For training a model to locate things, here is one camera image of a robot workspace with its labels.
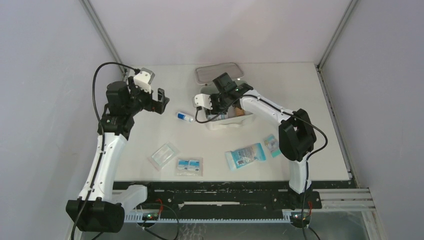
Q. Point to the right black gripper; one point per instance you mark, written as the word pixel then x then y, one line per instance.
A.
pixel 216 110

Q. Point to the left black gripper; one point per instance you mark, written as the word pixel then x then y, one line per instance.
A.
pixel 158 106

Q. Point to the white blue tube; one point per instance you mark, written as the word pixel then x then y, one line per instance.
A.
pixel 185 117

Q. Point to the white medicine kit case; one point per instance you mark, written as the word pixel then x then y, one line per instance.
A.
pixel 204 76

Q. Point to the clear bag gauze pad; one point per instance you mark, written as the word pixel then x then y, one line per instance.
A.
pixel 163 155

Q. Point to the large blue white pouch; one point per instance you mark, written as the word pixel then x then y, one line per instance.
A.
pixel 241 157

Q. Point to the small teal mask packet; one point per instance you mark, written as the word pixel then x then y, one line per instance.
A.
pixel 272 144

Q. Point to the bag of blue packets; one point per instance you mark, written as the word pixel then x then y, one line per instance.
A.
pixel 192 167

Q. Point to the brown bottle orange cap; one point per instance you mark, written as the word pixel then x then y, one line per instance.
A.
pixel 239 112

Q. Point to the clear bag white gauze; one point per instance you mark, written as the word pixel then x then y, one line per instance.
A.
pixel 217 117

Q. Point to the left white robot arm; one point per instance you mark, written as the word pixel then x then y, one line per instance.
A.
pixel 96 209

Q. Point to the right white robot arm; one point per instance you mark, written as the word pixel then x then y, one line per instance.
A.
pixel 296 135

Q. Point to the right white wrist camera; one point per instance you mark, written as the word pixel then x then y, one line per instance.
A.
pixel 202 100

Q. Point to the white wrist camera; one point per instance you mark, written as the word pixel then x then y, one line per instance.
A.
pixel 143 79
pixel 202 100

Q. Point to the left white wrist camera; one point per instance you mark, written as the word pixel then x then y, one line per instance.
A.
pixel 143 79

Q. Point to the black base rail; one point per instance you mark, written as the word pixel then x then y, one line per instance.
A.
pixel 228 200

